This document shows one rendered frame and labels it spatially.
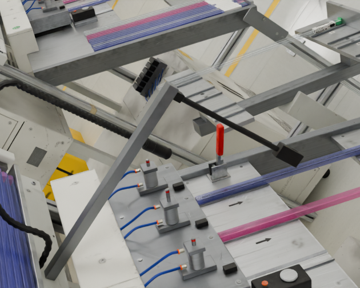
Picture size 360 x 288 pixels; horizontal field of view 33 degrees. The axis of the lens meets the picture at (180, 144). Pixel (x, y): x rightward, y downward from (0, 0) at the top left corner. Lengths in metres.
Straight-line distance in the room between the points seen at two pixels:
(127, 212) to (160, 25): 1.03
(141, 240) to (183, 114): 1.31
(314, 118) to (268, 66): 1.56
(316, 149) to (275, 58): 1.80
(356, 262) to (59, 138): 0.97
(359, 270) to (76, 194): 0.68
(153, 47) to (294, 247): 1.03
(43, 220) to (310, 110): 0.72
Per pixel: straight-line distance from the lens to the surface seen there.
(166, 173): 1.06
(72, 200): 1.01
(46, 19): 2.11
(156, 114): 0.78
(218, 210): 1.06
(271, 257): 0.96
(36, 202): 1.06
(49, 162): 1.95
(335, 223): 2.34
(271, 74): 2.98
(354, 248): 1.44
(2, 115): 1.86
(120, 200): 1.02
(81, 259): 0.89
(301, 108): 1.45
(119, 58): 1.84
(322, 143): 1.24
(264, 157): 1.19
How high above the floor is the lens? 1.70
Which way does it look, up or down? 31 degrees down
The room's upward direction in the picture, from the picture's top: 64 degrees counter-clockwise
